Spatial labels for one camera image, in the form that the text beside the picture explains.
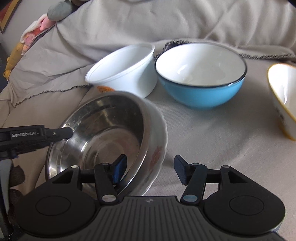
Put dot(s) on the white yellow-rimmed bowl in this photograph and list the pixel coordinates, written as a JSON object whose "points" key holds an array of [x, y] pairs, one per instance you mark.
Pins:
{"points": [[281, 81]]}

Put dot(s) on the grey plush toy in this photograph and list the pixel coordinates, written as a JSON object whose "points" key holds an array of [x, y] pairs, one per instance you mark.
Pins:
{"points": [[60, 11]]}

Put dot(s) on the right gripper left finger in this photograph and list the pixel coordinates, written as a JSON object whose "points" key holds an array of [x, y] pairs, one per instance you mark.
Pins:
{"points": [[107, 176]]}

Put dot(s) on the framed picture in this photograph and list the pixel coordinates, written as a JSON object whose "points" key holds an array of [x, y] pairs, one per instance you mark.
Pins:
{"points": [[8, 9]]}

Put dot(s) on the blue enamel bowl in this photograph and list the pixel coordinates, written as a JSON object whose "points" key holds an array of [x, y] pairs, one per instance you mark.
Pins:
{"points": [[201, 75]]}

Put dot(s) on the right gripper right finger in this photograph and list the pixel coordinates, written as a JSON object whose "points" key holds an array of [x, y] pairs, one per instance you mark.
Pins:
{"points": [[193, 176]]}

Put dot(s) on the yellow plush toy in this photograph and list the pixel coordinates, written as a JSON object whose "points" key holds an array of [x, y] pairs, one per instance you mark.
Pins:
{"points": [[13, 59]]}

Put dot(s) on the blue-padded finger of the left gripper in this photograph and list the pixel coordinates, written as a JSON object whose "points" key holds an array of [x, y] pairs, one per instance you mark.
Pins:
{"points": [[58, 134]]}

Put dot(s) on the stainless steel bowl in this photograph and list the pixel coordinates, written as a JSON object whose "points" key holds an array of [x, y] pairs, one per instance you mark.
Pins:
{"points": [[104, 128]]}

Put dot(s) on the pink white plush toy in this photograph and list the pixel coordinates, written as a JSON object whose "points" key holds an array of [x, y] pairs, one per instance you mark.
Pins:
{"points": [[35, 28]]}

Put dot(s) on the white rainbow paper bowl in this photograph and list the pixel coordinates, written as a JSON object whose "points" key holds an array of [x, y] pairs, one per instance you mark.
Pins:
{"points": [[129, 69]]}

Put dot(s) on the white floral plate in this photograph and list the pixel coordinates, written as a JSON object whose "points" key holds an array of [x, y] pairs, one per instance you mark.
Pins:
{"points": [[156, 153]]}

